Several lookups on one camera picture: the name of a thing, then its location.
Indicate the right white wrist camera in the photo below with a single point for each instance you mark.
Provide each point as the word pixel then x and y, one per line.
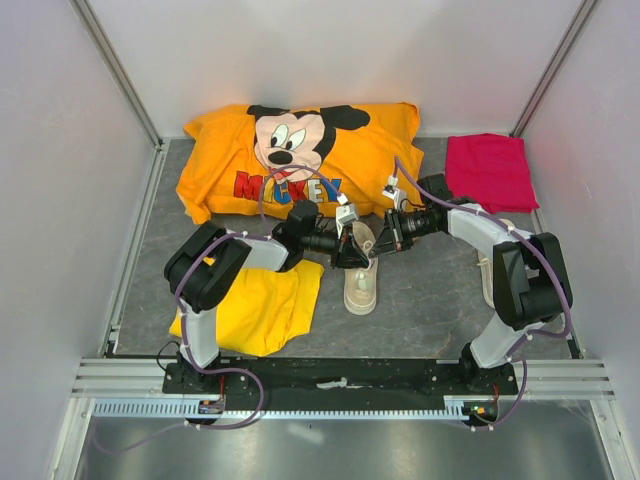
pixel 393 192

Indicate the orange Mickey t-shirt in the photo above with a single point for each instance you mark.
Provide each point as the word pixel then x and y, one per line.
pixel 251 159

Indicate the white shoelace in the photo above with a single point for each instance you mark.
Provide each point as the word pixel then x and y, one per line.
pixel 366 278

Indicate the pink folded cloth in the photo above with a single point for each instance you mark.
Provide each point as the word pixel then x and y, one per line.
pixel 491 169

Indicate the left aluminium frame post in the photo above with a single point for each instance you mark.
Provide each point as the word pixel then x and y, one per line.
pixel 102 43

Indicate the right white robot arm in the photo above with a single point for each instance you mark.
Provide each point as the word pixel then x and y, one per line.
pixel 530 285

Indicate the aluminium frame post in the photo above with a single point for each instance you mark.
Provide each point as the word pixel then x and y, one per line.
pixel 102 43
pixel 560 55

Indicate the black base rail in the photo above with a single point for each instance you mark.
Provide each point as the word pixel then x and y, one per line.
pixel 280 374

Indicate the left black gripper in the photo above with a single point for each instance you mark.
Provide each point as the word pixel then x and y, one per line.
pixel 347 253

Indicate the grey slotted cable duct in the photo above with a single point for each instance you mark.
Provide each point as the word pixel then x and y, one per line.
pixel 447 408

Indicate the right aluminium frame post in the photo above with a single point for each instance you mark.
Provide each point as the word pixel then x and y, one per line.
pixel 560 55

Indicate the yellow shorts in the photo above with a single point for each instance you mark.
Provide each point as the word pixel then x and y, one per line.
pixel 263 309

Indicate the beige lace sneaker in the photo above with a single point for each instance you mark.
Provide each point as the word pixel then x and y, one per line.
pixel 356 302

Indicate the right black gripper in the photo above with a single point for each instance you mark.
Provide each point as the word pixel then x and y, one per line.
pixel 391 238

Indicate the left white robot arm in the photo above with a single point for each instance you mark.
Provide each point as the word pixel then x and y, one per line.
pixel 201 273

